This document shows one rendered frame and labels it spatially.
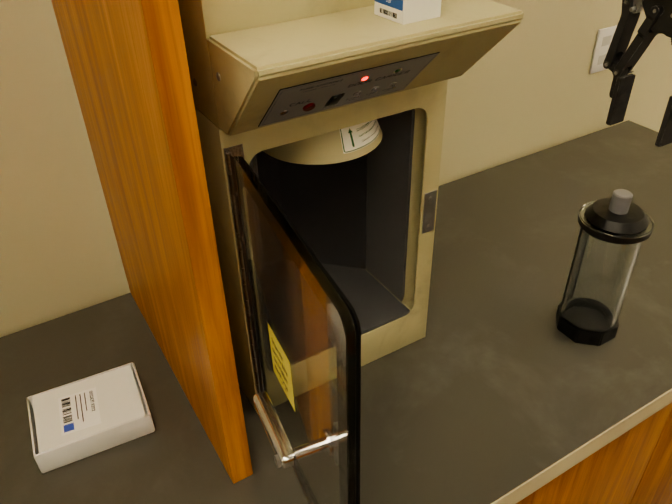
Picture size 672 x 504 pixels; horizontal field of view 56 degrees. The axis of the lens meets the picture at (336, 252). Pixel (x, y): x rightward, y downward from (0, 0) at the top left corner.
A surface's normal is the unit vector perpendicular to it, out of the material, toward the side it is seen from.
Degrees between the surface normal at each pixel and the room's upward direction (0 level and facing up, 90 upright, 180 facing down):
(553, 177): 0
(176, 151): 90
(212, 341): 90
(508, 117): 90
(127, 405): 0
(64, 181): 90
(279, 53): 0
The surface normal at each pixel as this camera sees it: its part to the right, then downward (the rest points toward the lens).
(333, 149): 0.26, 0.18
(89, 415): -0.02, -0.81
